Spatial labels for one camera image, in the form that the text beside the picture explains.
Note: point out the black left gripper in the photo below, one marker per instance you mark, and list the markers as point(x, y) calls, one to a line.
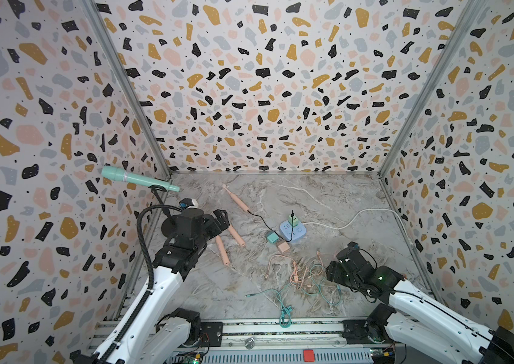
point(212, 221)

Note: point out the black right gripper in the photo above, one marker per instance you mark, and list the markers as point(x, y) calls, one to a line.
point(335, 272)

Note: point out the pink toothbrush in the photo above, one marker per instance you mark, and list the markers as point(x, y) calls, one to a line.
point(222, 251)
point(236, 199)
point(240, 241)

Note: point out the green charger plug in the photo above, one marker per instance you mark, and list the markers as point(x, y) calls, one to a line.
point(293, 220)

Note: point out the teal charger cube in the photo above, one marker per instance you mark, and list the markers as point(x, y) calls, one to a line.
point(272, 238)

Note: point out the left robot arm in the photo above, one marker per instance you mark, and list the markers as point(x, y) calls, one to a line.
point(133, 340)

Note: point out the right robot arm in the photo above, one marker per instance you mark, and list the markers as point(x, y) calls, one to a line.
point(407, 315)

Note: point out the pink charger cube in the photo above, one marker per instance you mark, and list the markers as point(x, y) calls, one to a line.
point(283, 247)

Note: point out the blue power strip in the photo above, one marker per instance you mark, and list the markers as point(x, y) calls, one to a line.
point(292, 233)

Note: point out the red button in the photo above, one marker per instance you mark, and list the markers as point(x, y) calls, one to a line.
point(308, 356)

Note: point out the mint green microphone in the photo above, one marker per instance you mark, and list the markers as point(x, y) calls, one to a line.
point(120, 175)

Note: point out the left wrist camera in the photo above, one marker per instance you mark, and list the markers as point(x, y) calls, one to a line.
point(187, 203)

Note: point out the metal base rail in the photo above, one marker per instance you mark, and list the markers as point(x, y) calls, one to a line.
point(263, 341)

